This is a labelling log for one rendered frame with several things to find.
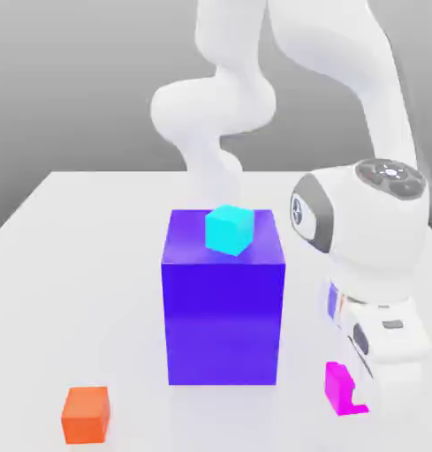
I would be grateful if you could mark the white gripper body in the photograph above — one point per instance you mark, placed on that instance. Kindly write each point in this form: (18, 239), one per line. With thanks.
(395, 388)

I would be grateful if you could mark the small magenta cube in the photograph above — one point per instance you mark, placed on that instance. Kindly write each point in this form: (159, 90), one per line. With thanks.
(337, 388)

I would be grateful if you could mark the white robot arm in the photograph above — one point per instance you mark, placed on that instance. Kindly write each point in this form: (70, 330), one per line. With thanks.
(371, 247)

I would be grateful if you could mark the small cyan cube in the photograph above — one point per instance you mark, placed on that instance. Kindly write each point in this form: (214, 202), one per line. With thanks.
(228, 229)

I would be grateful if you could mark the small orange cube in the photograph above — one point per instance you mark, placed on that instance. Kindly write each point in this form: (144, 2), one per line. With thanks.
(84, 416)

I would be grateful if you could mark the large blue box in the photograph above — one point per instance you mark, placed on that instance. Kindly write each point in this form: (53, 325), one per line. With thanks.
(221, 317)

